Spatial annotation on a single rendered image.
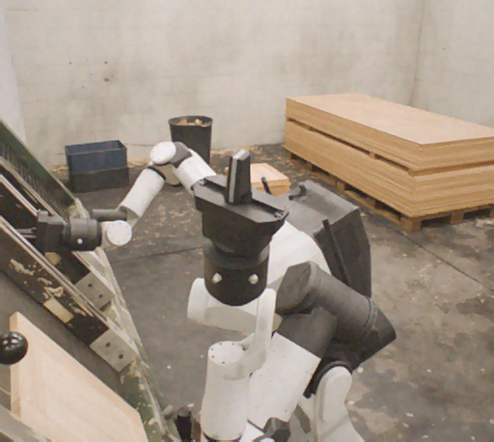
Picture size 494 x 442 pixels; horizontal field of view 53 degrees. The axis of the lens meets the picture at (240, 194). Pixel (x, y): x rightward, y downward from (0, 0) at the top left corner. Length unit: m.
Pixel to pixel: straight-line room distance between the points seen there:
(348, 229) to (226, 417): 0.46
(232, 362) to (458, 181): 4.04
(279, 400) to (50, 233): 0.75
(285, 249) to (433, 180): 3.54
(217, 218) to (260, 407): 0.38
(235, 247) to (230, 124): 6.17
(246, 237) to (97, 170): 4.85
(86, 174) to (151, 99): 1.52
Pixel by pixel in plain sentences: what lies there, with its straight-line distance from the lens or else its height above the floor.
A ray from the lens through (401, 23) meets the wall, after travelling 7.93.
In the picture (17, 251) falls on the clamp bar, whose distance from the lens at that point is 1.24.
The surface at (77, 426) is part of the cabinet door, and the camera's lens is 1.01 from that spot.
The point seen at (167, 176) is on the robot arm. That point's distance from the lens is 1.44.
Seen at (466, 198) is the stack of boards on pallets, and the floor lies 0.24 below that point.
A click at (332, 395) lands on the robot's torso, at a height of 0.94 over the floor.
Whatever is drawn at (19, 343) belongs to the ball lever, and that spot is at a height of 1.45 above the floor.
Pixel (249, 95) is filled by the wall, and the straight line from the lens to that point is 6.80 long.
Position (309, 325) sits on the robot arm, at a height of 1.30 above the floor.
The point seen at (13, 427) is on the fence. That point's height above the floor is 1.28.
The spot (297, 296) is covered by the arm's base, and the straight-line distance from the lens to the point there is 0.86.
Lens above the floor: 1.80
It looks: 20 degrees down
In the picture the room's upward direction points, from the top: straight up
